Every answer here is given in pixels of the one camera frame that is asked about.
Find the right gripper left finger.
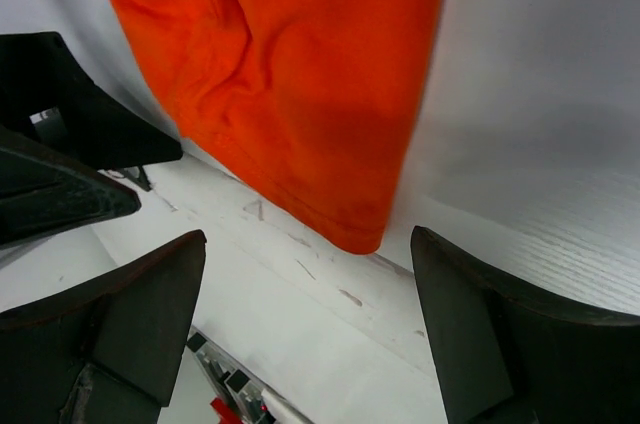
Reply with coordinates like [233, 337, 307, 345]
[1, 230, 206, 423]

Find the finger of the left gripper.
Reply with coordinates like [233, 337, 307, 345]
[1, 31, 183, 170]
[1, 128, 141, 249]

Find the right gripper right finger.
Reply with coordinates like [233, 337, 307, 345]
[411, 227, 639, 423]

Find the orange t shirt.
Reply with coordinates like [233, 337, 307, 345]
[109, 0, 442, 254]

